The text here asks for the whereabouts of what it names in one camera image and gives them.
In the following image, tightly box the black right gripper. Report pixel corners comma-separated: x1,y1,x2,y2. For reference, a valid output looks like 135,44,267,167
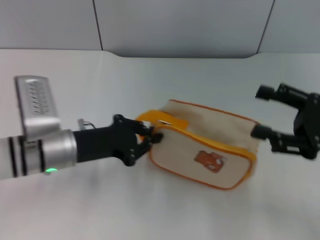
250,82,320,160

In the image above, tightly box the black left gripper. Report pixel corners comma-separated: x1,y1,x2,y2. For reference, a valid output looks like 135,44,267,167
72,114,165,168

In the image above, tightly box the beige food bag orange trim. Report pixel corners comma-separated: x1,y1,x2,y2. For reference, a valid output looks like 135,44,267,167
134,98,261,192

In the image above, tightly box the small metal cable connector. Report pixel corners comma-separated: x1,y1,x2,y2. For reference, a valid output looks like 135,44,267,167
77,118,97,131

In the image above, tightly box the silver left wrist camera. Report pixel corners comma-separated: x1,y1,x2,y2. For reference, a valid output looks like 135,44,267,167
14,75,62,139

